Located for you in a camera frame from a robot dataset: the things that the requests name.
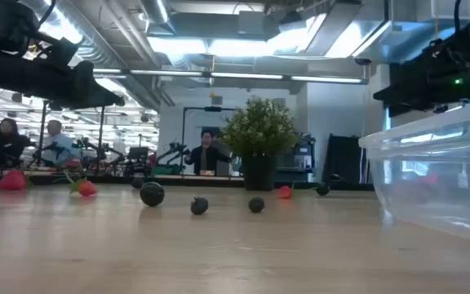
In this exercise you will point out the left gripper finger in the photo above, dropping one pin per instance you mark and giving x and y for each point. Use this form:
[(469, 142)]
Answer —
[(92, 105), (90, 87)]

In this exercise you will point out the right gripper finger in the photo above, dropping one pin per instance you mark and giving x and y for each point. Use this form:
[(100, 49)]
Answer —
[(402, 92), (402, 109)]

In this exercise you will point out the red strawberry curled stem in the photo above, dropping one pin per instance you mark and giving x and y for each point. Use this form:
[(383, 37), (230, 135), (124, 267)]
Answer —
[(87, 188)]

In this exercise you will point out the dark blackberry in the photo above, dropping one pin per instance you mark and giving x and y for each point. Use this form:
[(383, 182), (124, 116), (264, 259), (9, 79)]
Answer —
[(137, 183)]

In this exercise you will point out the large red strawberry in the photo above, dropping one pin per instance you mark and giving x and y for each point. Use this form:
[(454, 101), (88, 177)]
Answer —
[(12, 180)]

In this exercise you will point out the black plum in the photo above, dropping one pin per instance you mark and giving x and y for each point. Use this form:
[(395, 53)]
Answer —
[(152, 194), (322, 189)]

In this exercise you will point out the red strawberry long stem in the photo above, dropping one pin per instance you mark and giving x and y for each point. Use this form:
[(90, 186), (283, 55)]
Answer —
[(285, 192)]

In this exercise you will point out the dark blueberry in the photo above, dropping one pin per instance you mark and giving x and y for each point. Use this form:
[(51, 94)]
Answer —
[(256, 205), (199, 206)]

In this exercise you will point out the background black robot arm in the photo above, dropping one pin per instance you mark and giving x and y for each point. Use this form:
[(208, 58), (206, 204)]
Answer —
[(174, 153)]

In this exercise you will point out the clear plastic tupperware container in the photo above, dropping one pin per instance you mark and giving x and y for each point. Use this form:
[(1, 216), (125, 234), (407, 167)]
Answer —
[(443, 171)]

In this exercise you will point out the person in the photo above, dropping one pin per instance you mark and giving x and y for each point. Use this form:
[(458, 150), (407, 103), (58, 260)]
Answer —
[(57, 145), (206, 157), (6, 143)]

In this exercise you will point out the black upright panel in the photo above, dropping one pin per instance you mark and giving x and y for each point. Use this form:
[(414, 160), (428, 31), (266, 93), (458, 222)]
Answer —
[(343, 159)]

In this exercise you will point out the blue equipment cart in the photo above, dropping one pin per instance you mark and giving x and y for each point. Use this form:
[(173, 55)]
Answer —
[(300, 161)]

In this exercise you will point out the potted plant black pot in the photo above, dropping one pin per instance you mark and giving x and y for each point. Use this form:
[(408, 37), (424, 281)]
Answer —
[(259, 134)]

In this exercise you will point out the long linear ceiling light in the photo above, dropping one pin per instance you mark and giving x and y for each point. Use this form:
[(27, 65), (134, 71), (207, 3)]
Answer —
[(243, 76)]

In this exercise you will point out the grey ceiling box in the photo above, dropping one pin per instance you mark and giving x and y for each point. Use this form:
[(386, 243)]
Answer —
[(251, 22)]

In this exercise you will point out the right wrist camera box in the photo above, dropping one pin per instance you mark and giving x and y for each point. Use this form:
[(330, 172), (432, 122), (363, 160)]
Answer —
[(451, 45)]

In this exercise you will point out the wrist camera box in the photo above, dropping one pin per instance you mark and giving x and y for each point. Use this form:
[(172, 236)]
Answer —
[(451, 45), (55, 51)]

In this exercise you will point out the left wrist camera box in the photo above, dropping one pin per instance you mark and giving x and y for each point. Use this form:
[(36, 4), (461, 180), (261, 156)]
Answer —
[(55, 51)]

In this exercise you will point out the dome security camera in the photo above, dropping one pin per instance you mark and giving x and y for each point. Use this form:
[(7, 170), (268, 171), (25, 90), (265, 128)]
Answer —
[(362, 61)]

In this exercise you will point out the black frame knob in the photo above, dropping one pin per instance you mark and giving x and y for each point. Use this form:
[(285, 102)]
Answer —
[(335, 178)]

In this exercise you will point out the smooth silver ceiling duct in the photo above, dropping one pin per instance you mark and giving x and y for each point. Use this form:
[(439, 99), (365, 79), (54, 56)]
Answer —
[(157, 14)]

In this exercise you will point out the black aluminium table frame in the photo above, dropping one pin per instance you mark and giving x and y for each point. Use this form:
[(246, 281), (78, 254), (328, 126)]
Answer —
[(198, 183)]

